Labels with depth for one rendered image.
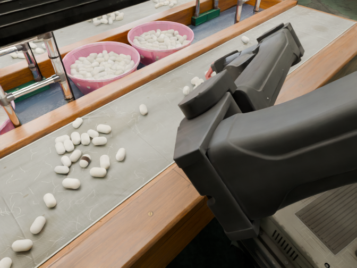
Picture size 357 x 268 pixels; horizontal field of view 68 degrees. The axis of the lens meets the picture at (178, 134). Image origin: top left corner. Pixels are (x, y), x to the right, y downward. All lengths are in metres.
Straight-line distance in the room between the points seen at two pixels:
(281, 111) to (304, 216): 0.78
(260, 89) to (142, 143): 0.42
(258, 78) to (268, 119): 0.17
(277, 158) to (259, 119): 0.03
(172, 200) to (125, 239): 0.12
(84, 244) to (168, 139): 0.32
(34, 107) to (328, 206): 1.01
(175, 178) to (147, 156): 0.11
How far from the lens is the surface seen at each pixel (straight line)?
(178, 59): 0.97
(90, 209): 0.59
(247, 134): 0.17
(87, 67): 1.02
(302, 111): 0.17
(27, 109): 1.01
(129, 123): 0.74
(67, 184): 0.62
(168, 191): 0.56
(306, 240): 0.91
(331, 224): 0.97
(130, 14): 1.43
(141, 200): 0.55
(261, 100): 0.31
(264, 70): 0.37
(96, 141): 0.69
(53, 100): 1.01
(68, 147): 0.70
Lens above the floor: 1.24
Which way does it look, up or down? 45 degrees down
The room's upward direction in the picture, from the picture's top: 1 degrees clockwise
